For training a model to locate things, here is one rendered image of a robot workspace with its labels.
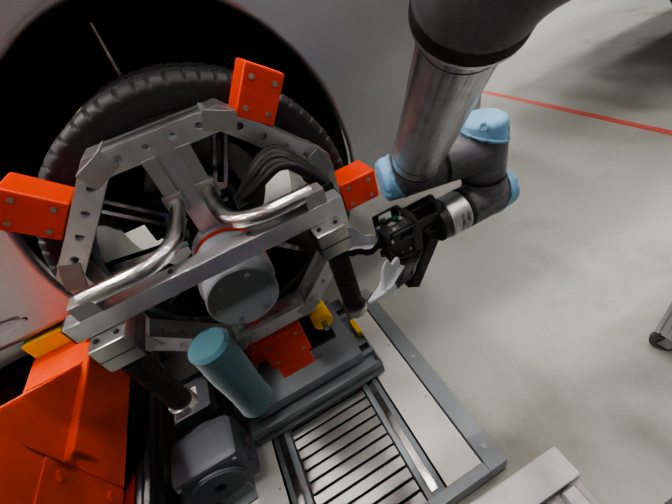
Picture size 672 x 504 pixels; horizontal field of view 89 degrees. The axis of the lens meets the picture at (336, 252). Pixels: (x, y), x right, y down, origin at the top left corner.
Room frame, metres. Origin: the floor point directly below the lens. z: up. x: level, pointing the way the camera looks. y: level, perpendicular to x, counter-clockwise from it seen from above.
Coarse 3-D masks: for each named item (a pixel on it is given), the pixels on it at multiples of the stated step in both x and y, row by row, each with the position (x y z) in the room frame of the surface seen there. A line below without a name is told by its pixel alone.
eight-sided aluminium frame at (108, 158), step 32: (160, 128) 0.59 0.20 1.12; (192, 128) 0.60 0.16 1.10; (224, 128) 0.61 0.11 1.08; (256, 128) 0.62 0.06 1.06; (96, 160) 0.56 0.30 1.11; (128, 160) 0.57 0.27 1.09; (320, 160) 0.64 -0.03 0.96; (96, 192) 0.56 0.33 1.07; (96, 224) 0.55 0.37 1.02; (64, 256) 0.53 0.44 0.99; (320, 256) 0.67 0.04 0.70; (320, 288) 0.62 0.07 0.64; (160, 320) 0.59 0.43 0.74; (256, 320) 0.62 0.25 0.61; (288, 320) 0.60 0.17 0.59
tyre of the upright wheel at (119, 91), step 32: (160, 64) 0.87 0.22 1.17; (192, 64) 0.83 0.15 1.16; (96, 96) 0.72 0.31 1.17; (128, 96) 0.67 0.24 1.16; (160, 96) 0.68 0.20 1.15; (192, 96) 0.69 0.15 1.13; (224, 96) 0.70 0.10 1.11; (64, 128) 0.65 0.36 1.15; (96, 128) 0.65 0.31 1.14; (128, 128) 0.66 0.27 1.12; (288, 128) 0.72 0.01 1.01; (320, 128) 0.75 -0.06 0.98; (64, 160) 0.63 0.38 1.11; (64, 288) 0.61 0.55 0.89
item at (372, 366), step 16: (336, 304) 1.00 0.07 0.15; (352, 320) 0.86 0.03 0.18; (352, 336) 0.82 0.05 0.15; (368, 352) 0.71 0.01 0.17; (352, 368) 0.68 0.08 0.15; (368, 368) 0.65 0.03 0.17; (336, 384) 0.65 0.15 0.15; (352, 384) 0.63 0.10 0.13; (304, 400) 0.63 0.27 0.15; (320, 400) 0.61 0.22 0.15; (336, 400) 0.62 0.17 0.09; (272, 416) 0.61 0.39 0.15; (288, 416) 0.58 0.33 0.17; (304, 416) 0.59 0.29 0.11; (256, 432) 0.57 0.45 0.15; (272, 432) 0.56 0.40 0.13
